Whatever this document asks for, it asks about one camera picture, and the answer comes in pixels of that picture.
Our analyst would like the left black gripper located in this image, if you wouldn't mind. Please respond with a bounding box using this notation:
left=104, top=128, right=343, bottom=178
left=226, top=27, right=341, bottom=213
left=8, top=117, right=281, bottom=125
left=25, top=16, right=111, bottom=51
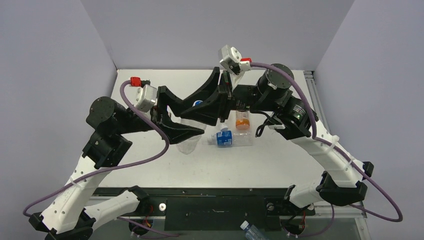
left=115, top=87, right=204, bottom=142

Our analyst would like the clear bottle blue-white cap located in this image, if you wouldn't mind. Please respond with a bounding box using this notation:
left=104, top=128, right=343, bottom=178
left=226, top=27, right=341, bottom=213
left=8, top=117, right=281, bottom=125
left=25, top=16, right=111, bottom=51
left=176, top=118, right=207, bottom=155

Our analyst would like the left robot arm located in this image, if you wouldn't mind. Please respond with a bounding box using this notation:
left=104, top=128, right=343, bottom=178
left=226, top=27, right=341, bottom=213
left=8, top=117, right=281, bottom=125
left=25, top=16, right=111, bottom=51
left=28, top=83, right=206, bottom=240

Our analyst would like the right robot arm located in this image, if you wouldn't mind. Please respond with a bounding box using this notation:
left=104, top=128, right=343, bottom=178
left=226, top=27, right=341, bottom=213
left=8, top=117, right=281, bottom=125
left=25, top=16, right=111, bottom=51
left=181, top=62, right=374, bottom=214

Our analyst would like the large clear empty bottle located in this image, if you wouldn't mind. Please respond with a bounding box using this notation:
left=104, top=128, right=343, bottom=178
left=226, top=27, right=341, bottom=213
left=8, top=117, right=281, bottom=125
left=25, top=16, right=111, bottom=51
left=218, top=122, right=229, bottom=132

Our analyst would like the clear bottle blue label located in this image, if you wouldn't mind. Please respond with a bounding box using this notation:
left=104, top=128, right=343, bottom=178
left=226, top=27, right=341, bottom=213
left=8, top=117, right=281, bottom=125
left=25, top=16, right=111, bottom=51
left=207, top=130, right=254, bottom=148

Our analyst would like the orange drink bottle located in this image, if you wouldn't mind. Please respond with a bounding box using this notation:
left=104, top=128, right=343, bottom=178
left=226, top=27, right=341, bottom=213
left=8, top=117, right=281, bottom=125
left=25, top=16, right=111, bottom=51
left=235, top=111, right=250, bottom=131

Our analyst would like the water bottle under table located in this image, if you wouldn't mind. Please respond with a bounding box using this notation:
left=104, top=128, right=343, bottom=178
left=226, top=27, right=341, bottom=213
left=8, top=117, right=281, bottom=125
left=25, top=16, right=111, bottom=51
left=240, top=220, right=268, bottom=240

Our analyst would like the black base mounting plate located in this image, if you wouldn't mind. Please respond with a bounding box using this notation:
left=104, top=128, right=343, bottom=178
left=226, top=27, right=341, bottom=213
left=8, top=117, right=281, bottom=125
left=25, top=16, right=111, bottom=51
left=127, top=188, right=315, bottom=231

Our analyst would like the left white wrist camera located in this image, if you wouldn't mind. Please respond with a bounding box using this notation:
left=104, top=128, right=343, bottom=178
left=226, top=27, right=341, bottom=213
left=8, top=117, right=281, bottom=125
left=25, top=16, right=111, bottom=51
left=129, top=76, right=158, bottom=113

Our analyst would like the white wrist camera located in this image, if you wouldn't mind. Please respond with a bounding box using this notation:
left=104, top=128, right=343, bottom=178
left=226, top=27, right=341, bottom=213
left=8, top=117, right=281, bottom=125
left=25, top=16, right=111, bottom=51
left=218, top=44, right=252, bottom=89
left=129, top=76, right=158, bottom=113

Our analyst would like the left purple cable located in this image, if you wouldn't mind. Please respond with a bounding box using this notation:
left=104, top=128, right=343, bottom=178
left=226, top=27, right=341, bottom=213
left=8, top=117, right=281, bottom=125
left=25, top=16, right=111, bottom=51
left=22, top=80, right=181, bottom=238

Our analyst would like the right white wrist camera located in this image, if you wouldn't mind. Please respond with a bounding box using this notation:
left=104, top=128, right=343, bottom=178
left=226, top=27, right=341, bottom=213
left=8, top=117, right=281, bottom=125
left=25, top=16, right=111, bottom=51
left=218, top=44, right=252, bottom=89

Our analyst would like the aluminium frame rail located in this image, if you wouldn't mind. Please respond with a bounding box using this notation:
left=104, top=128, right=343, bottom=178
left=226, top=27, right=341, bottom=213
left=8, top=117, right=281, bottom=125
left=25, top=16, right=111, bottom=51
left=303, top=70, right=331, bottom=135

